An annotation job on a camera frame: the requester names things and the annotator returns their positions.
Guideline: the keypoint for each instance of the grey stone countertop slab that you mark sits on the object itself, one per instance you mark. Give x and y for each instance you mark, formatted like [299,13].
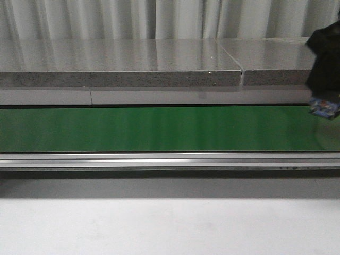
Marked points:
[95,72]

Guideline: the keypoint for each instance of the yellow mushroom push button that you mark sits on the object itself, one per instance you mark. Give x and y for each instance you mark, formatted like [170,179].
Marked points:
[324,108]

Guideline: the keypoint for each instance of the aluminium conveyor side rail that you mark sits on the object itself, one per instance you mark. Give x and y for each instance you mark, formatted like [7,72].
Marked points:
[171,160]

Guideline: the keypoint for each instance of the grey pleated curtain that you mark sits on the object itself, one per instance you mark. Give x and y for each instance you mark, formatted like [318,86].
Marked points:
[164,19]

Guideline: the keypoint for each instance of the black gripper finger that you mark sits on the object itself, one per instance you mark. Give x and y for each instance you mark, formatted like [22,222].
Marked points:
[323,79]

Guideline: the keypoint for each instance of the green conveyor belt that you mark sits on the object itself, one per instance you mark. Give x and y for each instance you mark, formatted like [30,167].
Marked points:
[140,129]

